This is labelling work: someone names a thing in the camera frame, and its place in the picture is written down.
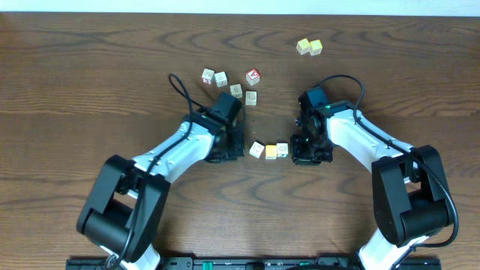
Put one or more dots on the yellow K block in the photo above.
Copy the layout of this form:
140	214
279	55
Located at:
271	152

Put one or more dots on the cream block with brown print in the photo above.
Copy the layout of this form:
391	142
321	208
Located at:
250	98

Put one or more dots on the yellow block far corner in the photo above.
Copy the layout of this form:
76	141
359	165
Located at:
316	47

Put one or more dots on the cream block red side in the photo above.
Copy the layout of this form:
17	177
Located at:
208	76

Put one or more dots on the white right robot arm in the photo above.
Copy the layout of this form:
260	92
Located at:
411	198

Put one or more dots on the cream block near yellow block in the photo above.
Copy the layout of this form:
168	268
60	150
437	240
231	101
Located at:
303	46

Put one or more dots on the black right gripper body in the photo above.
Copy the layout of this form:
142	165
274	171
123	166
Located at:
310	150

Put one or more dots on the cream block letter print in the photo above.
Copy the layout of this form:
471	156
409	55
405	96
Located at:
221	79

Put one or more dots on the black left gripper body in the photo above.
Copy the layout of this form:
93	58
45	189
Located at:
235	145

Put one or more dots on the yellow M airplane block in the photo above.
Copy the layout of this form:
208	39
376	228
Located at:
282	149

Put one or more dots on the cream block animal print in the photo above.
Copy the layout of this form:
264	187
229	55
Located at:
236	91

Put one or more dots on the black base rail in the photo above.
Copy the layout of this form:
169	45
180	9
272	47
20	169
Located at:
322	262

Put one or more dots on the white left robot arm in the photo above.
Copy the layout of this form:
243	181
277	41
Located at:
123	210

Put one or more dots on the red A block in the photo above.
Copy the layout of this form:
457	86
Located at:
253	76

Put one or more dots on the green Z cat block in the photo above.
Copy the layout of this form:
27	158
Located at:
256	149

